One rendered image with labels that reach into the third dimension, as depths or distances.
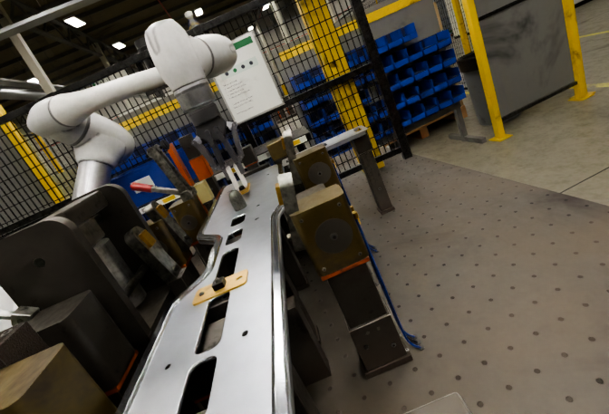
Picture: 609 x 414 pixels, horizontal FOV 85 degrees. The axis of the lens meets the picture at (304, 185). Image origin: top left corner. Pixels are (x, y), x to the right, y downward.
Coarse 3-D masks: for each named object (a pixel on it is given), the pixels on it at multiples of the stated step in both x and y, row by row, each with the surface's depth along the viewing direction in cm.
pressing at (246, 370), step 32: (224, 192) 103; (256, 192) 88; (224, 224) 75; (256, 224) 66; (256, 256) 53; (192, 288) 51; (256, 288) 44; (160, 320) 46; (192, 320) 44; (256, 320) 38; (160, 352) 40; (192, 352) 37; (224, 352) 35; (256, 352) 33; (288, 352) 32; (160, 384) 35; (224, 384) 31; (256, 384) 30; (288, 384) 29
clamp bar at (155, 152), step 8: (160, 144) 86; (168, 144) 88; (152, 152) 86; (160, 152) 89; (160, 160) 86; (168, 160) 89; (160, 168) 87; (168, 168) 87; (176, 168) 90; (168, 176) 88; (176, 176) 88; (176, 184) 89; (184, 184) 92; (192, 192) 92
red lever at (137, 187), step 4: (132, 184) 88; (136, 184) 89; (140, 184) 89; (144, 184) 89; (148, 184) 90; (132, 188) 88; (136, 188) 89; (140, 188) 89; (144, 188) 89; (148, 188) 89; (152, 188) 89; (156, 188) 89; (160, 188) 90; (164, 188) 90; (168, 188) 90; (172, 188) 91; (160, 192) 90; (164, 192) 90; (168, 192) 90; (172, 192) 90; (176, 192) 90
